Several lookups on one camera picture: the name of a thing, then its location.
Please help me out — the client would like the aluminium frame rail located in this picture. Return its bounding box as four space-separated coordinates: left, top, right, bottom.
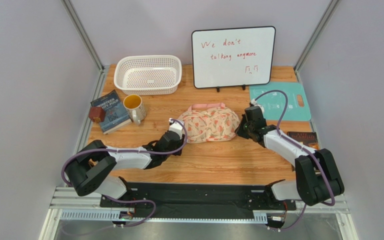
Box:
50 182 350 224

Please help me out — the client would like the white dry-erase board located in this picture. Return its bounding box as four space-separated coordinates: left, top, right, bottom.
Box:
191 26 276 89

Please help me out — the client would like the floral mesh laundry bag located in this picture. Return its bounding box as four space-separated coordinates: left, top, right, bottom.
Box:
178 102 241 144

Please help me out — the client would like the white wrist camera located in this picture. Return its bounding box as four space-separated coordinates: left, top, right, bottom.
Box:
249 98 265 113
168 118 185 138

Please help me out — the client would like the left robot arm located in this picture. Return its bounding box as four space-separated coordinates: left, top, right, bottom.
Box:
61 130 188 199

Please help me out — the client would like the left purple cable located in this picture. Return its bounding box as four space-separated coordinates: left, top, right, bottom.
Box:
61 119 189 229

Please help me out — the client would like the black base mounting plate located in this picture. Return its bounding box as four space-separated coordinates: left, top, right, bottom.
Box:
99 181 297 220

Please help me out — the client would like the white plastic perforated basket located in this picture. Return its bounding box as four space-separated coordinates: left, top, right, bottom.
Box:
113 55 183 96

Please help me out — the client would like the blue paperback book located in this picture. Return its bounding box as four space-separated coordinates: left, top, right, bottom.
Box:
90 90 132 135

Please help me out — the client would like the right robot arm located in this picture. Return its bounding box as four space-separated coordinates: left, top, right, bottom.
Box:
235 106 345 206

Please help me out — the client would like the teal folding board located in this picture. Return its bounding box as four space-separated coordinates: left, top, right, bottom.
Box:
249 82 312 122

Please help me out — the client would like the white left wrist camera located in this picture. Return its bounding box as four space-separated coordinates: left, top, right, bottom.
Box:
168 118 185 138

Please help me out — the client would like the small red-brown cube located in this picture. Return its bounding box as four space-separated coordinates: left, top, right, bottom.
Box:
88 106 106 123

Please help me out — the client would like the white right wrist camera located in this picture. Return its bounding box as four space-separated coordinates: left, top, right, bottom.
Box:
249 98 265 113

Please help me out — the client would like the dark hardcover book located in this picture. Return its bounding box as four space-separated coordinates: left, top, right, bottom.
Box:
287 131 320 150

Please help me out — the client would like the floral cream mug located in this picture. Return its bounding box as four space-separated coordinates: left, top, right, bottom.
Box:
123 94 147 125

